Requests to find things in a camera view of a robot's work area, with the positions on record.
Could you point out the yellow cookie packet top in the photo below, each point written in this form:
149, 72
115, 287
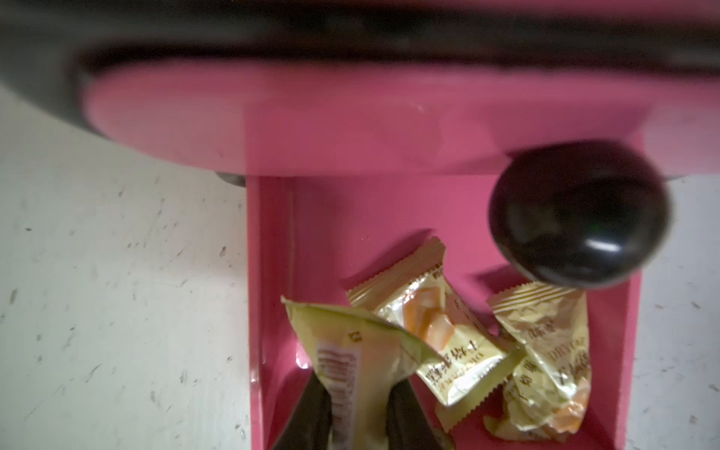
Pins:
415, 294

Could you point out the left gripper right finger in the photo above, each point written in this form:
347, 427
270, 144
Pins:
407, 425

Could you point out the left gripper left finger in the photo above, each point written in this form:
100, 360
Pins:
310, 424

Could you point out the pink bottom drawer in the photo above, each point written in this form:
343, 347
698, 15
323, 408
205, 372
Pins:
312, 239

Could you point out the pink drawer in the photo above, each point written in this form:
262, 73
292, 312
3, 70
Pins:
580, 156
312, 239

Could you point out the yellow cookie packet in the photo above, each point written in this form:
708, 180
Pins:
415, 294
547, 395
358, 358

